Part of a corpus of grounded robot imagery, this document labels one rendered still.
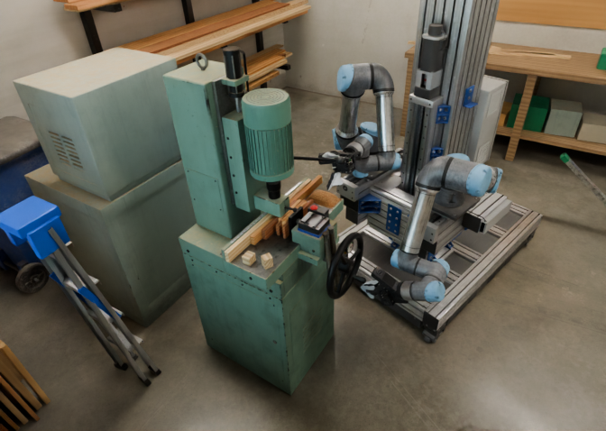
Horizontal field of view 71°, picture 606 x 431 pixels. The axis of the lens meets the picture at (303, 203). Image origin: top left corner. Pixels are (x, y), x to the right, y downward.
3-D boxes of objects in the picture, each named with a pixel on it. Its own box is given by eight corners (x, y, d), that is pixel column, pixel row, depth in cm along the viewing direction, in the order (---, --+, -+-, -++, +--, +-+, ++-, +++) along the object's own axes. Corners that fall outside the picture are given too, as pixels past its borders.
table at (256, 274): (287, 301, 156) (286, 290, 153) (224, 270, 170) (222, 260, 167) (362, 215, 197) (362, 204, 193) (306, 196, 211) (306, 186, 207)
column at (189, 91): (231, 241, 191) (203, 85, 149) (195, 224, 202) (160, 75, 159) (261, 215, 206) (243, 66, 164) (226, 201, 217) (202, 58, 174)
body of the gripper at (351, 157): (346, 159, 172) (360, 146, 180) (328, 156, 177) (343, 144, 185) (349, 175, 176) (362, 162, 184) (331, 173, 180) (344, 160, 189)
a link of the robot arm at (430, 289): (449, 291, 160) (441, 307, 155) (423, 290, 168) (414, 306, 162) (441, 275, 157) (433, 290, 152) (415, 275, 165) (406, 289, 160)
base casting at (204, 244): (280, 301, 173) (280, 285, 168) (180, 252, 200) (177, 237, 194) (335, 239, 203) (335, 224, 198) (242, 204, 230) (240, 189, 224)
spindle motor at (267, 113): (277, 187, 160) (270, 110, 142) (241, 175, 168) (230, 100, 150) (302, 167, 172) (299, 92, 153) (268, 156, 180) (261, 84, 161)
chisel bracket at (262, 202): (280, 221, 177) (280, 205, 172) (254, 211, 184) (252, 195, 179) (290, 212, 182) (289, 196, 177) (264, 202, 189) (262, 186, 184)
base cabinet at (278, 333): (290, 397, 215) (281, 302, 173) (206, 345, 241) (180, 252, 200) (335, 334, 245) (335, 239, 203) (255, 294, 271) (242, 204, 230)
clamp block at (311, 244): (319, 258, 170) (319, 241, 164) (291, 247, 176) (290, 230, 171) (337, 237, 180) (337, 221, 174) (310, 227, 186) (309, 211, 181)
